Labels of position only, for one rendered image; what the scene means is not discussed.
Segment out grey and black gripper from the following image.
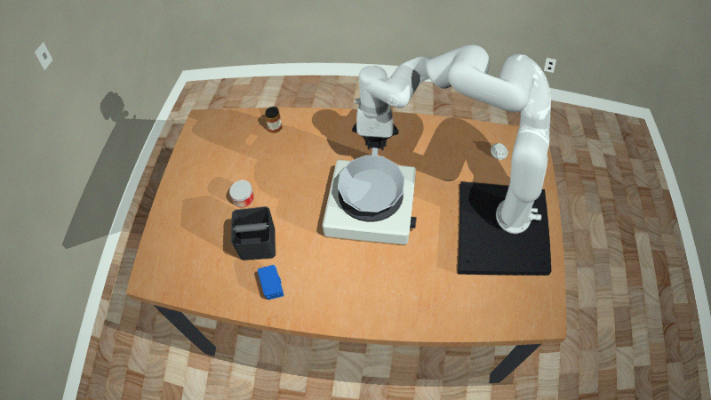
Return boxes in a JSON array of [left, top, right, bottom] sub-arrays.
[[352, 105, 399, 150]]

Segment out blue plastic box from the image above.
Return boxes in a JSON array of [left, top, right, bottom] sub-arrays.
[[258, 265, 284, 300]]

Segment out black square bin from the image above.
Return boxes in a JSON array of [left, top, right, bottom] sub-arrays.
[[231, 206, 276, 260]]

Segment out paprika spice jar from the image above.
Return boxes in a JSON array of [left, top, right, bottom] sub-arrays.
[[265, 107, 283, 133]]

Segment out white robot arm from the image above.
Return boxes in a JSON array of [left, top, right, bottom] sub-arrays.
[[355, 44, 551, 234]]

